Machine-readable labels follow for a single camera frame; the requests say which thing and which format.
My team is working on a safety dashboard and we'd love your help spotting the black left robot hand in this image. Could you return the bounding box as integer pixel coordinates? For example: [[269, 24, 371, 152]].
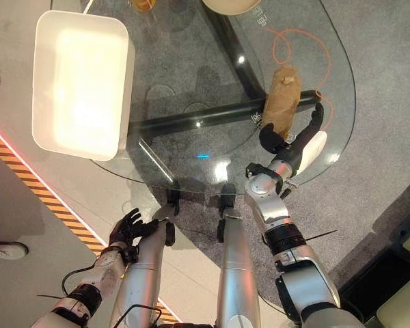
[[109, 208, 160, 249]]

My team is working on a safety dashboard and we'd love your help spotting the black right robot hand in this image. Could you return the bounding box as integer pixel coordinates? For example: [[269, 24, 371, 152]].
[[258, 101, 328, 175]]

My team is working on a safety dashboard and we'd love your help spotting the white rectangular basket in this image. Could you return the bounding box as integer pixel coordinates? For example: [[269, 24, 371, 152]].
[[31, 10, 137, 163]]

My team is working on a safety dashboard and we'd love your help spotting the silver left robot leg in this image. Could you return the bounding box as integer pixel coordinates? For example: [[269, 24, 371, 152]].
[[108, 187, 182, 328]]

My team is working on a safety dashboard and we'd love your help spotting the silver robot leg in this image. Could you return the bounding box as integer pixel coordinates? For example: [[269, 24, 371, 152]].
[[108, 187, 182, 328], [216, 183, 261, 328]]

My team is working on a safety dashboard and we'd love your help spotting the yellow black hazard tape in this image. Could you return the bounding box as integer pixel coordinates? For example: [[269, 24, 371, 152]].
[[0, 122, 182, 325]]

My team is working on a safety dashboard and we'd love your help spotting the silver right robot leg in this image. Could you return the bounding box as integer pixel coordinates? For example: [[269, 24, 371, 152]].
[[216, 183, 261, 328]]

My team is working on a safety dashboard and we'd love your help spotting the person's foot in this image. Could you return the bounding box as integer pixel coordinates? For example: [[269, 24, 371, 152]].
[[0, 240, 30, 263]]

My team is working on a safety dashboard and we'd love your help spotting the beige round bowl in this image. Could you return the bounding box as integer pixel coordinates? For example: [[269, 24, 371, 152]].
[[200, 0, 258, 16]]

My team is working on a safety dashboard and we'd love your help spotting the glass cup with orange content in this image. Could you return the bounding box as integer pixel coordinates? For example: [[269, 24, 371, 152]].
[[131, 0, 158, 15]]

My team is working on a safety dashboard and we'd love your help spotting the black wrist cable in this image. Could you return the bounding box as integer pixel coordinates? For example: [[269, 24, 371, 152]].
[[61, 265, 100, 295]]

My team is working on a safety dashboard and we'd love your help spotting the black metal table frame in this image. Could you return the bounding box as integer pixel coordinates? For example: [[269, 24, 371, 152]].
[[128, 15, 321, 182]]

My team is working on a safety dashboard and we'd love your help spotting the orange cable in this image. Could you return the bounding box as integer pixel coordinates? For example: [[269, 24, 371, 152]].
[[271, 28, 335, 121]]

